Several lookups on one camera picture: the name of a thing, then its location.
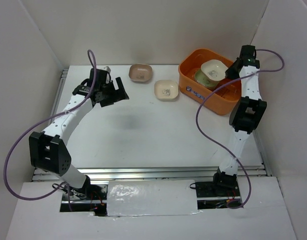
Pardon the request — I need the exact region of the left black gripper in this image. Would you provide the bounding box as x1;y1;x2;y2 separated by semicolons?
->
99;77;129;108

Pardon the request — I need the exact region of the cream square plate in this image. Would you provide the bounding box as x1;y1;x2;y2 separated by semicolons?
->
200;59;228;82
154;80;179;102

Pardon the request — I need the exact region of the brown square plate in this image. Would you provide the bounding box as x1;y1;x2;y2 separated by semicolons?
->
128;63;153;83

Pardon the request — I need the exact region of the green square plate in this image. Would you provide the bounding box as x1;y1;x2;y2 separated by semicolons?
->
194;69;219;90

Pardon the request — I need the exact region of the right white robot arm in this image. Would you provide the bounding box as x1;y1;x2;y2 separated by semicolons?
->
211;45;267;196

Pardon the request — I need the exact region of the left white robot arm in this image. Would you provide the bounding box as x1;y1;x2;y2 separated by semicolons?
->
28;66;129;200

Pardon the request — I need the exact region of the orange plastic bin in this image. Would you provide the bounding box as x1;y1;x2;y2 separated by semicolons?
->
178;48;242;116

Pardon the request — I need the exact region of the white foil cover plate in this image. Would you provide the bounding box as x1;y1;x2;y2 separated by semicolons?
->
106;180;199;217

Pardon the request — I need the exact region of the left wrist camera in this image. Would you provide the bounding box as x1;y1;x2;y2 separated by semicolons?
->
103;66;111;73

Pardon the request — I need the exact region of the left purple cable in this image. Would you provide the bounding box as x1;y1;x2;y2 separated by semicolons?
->
3;49;98;212

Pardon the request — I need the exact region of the aluminium rail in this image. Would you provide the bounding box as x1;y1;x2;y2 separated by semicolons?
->
31;165;267;182

